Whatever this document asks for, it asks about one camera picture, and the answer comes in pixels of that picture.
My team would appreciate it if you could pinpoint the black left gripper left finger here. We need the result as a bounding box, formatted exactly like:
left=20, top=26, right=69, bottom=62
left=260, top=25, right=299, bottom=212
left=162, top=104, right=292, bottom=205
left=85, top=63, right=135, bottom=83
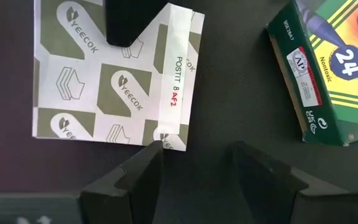
left=79, top=140, right=164, bottom=224

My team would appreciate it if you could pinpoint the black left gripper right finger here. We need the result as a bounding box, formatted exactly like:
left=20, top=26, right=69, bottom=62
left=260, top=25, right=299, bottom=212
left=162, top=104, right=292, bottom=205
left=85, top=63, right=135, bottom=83
left=228, top=141, right=310, bottom=224

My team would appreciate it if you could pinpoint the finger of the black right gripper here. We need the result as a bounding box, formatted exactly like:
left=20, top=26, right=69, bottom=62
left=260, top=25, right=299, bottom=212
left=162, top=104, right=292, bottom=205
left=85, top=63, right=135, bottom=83
left=104, top=0, right=170, bottom=48

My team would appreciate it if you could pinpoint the white grey sticky notes pack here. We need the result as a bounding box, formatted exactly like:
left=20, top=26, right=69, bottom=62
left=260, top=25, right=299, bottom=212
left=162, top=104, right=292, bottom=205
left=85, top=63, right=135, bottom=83
left=32, top=0, right=206, bottom=152

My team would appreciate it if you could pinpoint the yellow green crayon box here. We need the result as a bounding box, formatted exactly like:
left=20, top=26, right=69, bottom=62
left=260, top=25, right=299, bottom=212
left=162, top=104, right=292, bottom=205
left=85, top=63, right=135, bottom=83
left=264, top=0, right=358, bottom=147

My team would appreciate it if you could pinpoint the black table mat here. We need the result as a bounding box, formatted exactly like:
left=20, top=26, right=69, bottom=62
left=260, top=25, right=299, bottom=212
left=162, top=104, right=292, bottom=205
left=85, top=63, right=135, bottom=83
left=0, top=0, right=358, bottom=224

